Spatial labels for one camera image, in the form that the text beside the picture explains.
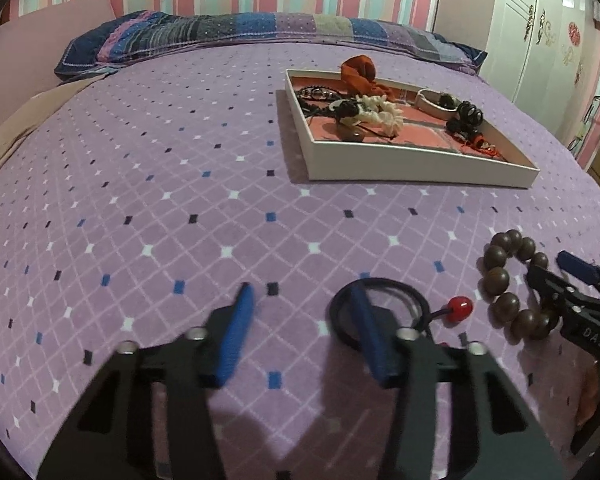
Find patchwork dotted pillow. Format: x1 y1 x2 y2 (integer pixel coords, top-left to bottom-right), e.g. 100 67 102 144
54 10 488 82

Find beige cloth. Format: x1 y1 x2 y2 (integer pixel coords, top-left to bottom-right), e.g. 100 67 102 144
0 72 116 191

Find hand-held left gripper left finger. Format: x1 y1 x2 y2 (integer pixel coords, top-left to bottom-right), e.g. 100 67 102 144
37 282 256 480

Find person's right hand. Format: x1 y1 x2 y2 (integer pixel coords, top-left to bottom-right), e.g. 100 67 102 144
577 365 600 426

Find black hair tie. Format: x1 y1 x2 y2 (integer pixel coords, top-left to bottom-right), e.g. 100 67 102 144
330 277 475 353

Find purple diamond-pattern bed sheet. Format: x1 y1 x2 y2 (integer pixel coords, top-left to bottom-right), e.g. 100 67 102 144
0 42 600 480

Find black spiral hair ties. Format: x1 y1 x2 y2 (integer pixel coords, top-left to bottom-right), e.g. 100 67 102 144
445 101 483 142

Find white tray with brick lining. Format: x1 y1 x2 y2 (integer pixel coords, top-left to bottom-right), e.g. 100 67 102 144
276 69 541 190

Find white ruffled scrunchie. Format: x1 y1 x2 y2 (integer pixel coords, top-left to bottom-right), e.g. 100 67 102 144
330 94 405 136

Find red string bracelet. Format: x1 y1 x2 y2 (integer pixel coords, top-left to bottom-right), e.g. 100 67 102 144
460 135 501 158

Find pink cushion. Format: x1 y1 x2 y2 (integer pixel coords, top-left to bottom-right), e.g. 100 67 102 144
0 0 118 146

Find brown stone pendant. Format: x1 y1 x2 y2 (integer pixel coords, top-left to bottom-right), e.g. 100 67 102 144
336 125 398 143

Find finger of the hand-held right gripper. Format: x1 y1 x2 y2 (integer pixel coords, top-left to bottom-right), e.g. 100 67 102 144
526 262 598 322
556 251 600 303

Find white wardrobe with floral decals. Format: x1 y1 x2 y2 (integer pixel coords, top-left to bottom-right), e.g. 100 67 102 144
477 0 600 146

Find orange fabric scrunchie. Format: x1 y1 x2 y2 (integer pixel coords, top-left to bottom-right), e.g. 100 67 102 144
340 55 393 101

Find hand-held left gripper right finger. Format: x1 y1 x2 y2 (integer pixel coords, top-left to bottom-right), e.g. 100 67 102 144
347 287 566 480

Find black beaded bracelet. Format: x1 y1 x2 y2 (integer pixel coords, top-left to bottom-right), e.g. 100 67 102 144
297 85 342 106

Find brown wooden bead bracelet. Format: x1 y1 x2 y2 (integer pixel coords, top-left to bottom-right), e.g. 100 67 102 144
481 229 561 345

